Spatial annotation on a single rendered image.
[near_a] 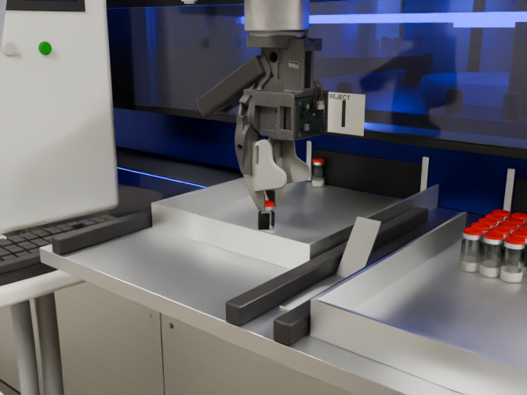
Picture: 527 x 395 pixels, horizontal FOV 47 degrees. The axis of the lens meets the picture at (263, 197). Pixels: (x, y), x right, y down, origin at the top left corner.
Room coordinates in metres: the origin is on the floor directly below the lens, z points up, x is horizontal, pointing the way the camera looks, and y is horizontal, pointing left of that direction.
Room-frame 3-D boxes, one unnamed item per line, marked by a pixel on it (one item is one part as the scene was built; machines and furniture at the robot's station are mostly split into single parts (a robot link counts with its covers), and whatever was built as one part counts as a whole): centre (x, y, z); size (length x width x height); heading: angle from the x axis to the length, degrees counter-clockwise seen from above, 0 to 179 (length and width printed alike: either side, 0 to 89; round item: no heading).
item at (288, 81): (0.72, -0.02, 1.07); 0.09 x 0.08 x 0.12; 51
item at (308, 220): (0.83, -0.06, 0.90); 0.34 x 0.26 x 0.04; 141
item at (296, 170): (0.74, -0.03, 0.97); 0.06 x 0.03 x 0.09; 51
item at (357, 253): (0.58, -0.07, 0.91); 0.14 x 0.03 x 0.06; 140
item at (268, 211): (0.74, 0.00, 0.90); 0.02 x 0.02 x 0.04
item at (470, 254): (0.63, -0.23, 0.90); 0.02 x 0.02 x 0.05
